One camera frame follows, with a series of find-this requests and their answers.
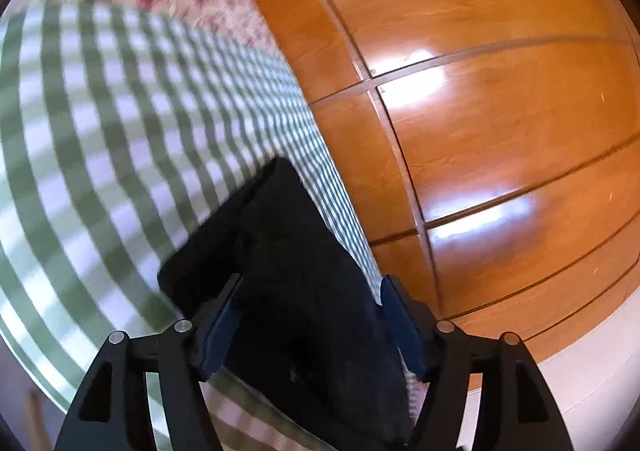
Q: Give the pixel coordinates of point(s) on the green checked bed sheet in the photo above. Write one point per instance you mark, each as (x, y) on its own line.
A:
(100, 131)

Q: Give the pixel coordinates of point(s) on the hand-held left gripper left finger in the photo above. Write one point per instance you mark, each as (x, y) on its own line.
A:
(225, 326)

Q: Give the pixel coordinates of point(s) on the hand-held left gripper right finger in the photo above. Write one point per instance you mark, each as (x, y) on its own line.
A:
(401, 323)

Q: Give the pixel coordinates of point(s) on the black pants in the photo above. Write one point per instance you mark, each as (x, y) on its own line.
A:
(310, 281)

